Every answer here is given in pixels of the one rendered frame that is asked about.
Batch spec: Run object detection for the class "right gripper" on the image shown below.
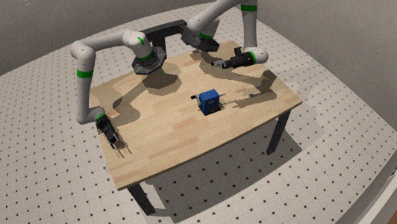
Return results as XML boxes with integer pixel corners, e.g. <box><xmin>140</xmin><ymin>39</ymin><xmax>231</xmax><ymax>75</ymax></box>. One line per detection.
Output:
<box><xmin>96</xmin><ymin>115</ymin><xmax>120</xmax><ymax>149</ymax></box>

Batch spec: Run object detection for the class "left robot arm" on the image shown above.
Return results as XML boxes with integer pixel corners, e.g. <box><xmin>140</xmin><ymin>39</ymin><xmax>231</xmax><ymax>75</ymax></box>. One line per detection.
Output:
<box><xmin>188</xmin><ymin>0</ymin><xmax>269</xmax><ymax>65</ymax></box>

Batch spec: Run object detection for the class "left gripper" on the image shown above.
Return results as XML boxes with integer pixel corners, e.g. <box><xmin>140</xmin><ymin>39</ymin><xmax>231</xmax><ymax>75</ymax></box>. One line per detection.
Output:
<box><xmin>210</xmin><ymin>47</ymin><xmax>254</xmax><ymax>69</ymax></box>

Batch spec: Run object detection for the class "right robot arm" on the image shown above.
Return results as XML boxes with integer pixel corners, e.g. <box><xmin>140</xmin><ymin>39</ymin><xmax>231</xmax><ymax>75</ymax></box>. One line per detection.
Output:
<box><xmin>70</xmin><ymin>29</ymin><xmax>157</xmax><ymax>125</ymax></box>

